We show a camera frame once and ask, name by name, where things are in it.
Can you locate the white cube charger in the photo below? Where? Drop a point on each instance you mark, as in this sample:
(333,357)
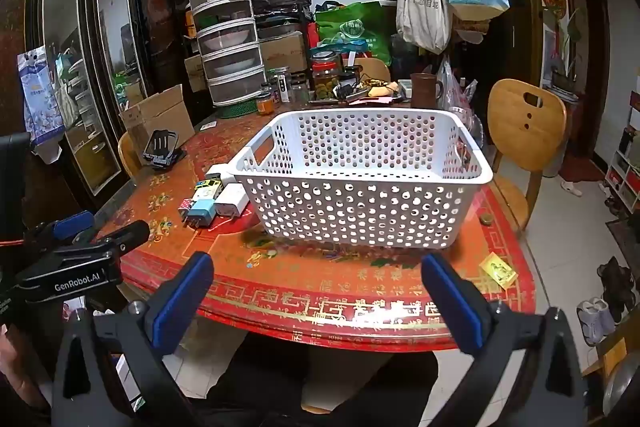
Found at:
(216,171)

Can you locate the yellow card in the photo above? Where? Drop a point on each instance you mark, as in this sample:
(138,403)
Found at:
(497,269)

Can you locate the white perforated plastic basket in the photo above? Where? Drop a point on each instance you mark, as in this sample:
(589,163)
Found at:
(350,202)

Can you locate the large white charger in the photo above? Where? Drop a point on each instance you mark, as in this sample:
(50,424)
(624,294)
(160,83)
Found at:
(229,203)

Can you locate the white slipper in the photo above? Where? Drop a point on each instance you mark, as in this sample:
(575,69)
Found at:
(571,188)

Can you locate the white sneakers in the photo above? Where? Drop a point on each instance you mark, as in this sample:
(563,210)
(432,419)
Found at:
(595,322)

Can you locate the glass pickle jar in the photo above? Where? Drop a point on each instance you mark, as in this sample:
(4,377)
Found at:
(325,77)

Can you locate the wooden chair with round holes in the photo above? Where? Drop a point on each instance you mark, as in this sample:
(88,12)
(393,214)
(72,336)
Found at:
(525,127)

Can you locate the small glass jar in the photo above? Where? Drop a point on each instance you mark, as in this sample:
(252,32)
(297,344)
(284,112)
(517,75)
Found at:
(300,89)

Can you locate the brown ceramic mug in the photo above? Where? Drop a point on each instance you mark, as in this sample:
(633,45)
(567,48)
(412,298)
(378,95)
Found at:
(424,89)

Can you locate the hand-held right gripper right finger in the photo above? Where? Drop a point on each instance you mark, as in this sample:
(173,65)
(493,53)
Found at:
(450,307)

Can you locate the small paper card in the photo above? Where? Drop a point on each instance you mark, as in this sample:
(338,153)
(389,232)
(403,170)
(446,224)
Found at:
(209,125)

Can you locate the blue and white plastic bag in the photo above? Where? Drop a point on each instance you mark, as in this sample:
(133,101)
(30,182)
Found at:
(40,97)

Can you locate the orange sauce jar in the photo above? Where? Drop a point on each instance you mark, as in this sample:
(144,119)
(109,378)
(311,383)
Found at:
(265,104)

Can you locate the green plastic tray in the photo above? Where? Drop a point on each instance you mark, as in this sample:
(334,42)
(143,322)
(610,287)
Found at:
(237,108)

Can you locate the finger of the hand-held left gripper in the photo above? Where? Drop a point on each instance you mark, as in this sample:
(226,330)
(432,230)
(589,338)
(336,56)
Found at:
(120,237)
(75,223)

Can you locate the green shopping bag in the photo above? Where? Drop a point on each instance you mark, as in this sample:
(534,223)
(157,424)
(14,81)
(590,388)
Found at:
(355,27)

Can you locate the white charger with grey print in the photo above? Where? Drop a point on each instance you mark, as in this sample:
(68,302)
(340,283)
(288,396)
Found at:
(204,197)

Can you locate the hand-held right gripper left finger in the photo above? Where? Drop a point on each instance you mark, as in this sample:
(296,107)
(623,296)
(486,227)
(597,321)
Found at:
(182,302)

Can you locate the dark shoes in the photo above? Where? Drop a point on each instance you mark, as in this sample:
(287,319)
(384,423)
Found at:
(617,287)

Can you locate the dark mirrored wardrobe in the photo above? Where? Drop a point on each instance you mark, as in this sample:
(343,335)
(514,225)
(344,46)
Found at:
(150,32)

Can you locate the clear plastic bag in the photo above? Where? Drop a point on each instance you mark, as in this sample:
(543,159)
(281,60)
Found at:
(457,97)

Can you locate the black phone stand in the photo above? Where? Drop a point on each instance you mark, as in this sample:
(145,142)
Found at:
(162,149)

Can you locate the small white bottle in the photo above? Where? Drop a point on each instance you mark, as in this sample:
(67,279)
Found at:
(283,88)

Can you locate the brown cardboard box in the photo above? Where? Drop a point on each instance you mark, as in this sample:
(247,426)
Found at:
(282,52)

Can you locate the light blue charger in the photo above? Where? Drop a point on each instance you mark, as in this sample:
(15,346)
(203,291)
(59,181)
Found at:
(201,213)

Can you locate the pink dotted charger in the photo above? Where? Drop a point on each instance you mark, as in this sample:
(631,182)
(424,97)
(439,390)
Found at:
(186,207)

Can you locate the shoe rack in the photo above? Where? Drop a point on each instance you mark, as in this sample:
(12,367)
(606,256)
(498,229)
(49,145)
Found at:
(625,157)

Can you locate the open cardboard box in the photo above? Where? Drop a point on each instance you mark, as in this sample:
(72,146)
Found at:
(157,117)

